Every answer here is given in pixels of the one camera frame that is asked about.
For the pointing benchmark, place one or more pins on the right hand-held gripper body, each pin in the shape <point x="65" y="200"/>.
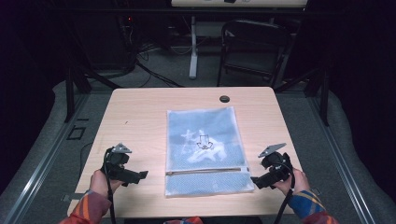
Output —
<point x="275" y="165"/>

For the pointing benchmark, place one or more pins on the person's clothing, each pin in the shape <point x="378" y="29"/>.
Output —
<point x="184" y="220"/>

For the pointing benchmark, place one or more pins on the person's right hand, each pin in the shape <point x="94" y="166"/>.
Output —
<point x="295" y="183"/>

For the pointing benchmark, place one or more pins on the person's left hand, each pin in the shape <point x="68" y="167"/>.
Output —
<point x="100" y="183"/>

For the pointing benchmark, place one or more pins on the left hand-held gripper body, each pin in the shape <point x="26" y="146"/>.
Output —
<point x="117" y="162"/>

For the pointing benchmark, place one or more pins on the black metal stand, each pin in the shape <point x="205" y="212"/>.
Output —
<point x="314" y="84"/>
<point x="74" y="84"/>

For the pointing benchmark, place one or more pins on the dark computer tower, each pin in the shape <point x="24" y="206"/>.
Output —
<point x="102" y="34"/>

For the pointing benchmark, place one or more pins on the black folding chair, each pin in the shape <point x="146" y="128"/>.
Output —
<point x="253" y="53"/>

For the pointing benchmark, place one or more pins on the white mesh bag with blue cloth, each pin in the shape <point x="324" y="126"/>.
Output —
<point x="205" y="152"/>

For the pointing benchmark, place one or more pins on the white desk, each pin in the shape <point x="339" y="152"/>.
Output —
<point x="218" y="3"/>

